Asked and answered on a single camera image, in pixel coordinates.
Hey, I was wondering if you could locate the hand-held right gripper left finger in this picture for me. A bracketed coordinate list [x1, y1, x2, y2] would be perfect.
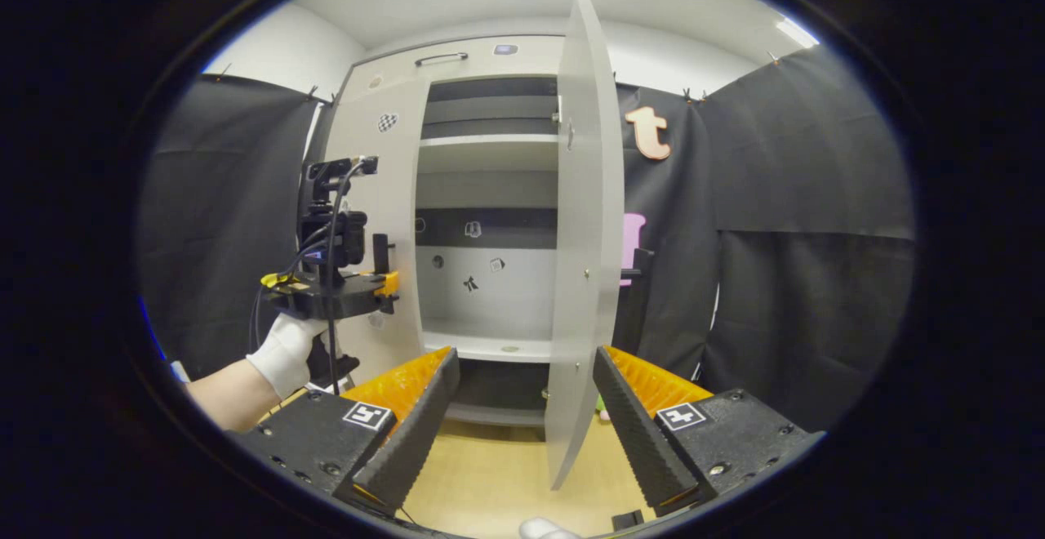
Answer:
[237, 347, 460, 515]

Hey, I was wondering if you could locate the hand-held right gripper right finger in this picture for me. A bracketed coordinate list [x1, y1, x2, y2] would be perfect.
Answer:
[592, 345, 825, 517]

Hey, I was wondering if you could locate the grey cabinet door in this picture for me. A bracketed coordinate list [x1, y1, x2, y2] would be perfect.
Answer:
[322, 78, 431, 385]
[543, 0, 656, 491]

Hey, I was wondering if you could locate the grey double-door shoe cabinet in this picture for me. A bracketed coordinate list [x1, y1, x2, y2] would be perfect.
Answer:
[322, 33, 566, 430]

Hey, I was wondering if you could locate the black backdrop cloth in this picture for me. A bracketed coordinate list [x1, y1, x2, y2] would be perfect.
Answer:
[137, 45, 915, 434]

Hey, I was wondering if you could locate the small ceiling light panel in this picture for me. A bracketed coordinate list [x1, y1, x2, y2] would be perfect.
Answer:
[776, 18, 820, 48]

